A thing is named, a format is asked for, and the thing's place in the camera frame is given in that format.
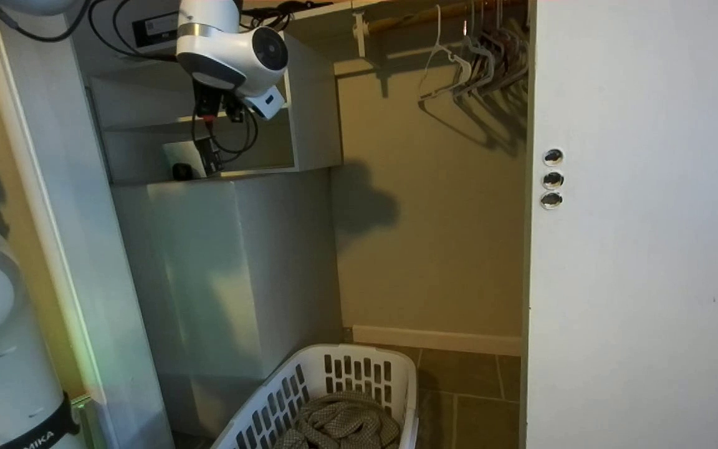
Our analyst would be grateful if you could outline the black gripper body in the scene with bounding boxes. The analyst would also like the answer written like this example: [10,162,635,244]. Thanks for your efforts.
[192,83,246,129]

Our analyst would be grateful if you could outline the white closet shelf board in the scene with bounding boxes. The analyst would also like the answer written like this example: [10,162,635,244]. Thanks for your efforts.
[280,0,537,26]

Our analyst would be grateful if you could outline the black box with white label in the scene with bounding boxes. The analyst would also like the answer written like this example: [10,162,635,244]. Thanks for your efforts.
[131,11,185,56]

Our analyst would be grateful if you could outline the wooden closet rod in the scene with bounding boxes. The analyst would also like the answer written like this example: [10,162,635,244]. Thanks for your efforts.
[364,0,534,38]

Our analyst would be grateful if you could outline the white clothes hanger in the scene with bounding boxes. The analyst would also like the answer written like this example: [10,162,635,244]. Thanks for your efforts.
[447,16,518,151]
[417,3,496,141]

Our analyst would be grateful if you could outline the white plastic laundry basket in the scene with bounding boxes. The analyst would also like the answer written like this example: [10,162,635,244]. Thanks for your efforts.
[208,341,421,449]

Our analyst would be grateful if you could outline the white closet baseboard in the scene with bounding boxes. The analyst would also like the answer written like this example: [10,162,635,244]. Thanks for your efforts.
[349,321,526,360]

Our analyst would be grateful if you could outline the grey clothes hanger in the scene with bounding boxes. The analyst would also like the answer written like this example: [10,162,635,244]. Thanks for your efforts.
[473,21,534,161]

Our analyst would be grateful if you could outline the grey crumpled clothes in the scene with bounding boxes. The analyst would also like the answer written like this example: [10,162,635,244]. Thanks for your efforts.
[270,391,405,449]

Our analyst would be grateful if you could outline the white closet door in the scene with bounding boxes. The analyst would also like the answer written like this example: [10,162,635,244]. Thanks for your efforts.
[522,0,718,449]

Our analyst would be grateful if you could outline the black looped gripper cable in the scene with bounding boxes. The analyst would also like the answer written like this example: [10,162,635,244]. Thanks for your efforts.
[208,101,264,162]

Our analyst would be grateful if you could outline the black cord bundle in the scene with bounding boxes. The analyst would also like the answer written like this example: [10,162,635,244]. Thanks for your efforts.
[240,0,334,30]

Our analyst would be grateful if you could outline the white rod bracket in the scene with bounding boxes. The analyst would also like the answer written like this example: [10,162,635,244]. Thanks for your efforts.
[349,11,375,61]

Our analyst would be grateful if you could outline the long black robot cable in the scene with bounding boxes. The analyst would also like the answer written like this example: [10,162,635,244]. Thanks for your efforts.
[0,0,97,45]

